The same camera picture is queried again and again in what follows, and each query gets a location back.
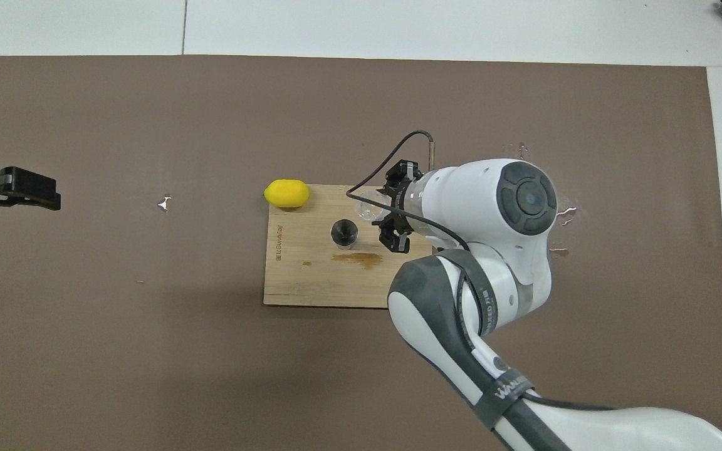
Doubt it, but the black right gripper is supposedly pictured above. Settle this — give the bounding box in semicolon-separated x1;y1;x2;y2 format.
377;160;424;255

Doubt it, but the small clear glass cup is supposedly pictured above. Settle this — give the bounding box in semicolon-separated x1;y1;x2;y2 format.
356;190;393;225

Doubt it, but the steel double jigger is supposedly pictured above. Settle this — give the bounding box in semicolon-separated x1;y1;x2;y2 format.
330;218;360;251

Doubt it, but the wooden cutting board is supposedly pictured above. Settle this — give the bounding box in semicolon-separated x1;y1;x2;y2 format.
263;184;435;309

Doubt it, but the yellow lemon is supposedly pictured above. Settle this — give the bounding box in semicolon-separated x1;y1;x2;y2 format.
263;179;310;209

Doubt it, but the brown table mat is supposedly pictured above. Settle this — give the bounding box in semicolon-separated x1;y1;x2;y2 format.
0;55;722;451

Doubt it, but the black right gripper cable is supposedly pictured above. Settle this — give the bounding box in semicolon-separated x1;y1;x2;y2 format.
345;130;615;413

